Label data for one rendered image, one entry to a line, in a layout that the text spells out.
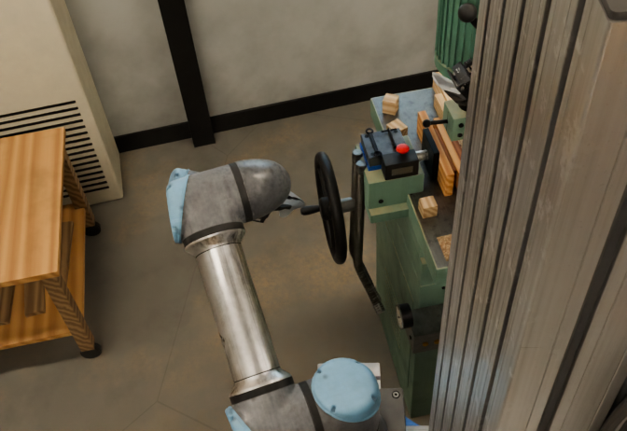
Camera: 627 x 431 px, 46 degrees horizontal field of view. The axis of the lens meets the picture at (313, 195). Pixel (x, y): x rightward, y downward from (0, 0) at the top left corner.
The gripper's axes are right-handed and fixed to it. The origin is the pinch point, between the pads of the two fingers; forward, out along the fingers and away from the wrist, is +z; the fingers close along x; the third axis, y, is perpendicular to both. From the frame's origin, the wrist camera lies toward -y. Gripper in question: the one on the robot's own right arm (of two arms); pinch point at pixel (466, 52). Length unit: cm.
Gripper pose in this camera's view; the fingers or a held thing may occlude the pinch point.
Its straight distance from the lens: 144.6
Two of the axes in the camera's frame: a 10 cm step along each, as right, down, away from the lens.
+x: -7.5, 5.5, 3.7
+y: -6.3, -4.4, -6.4
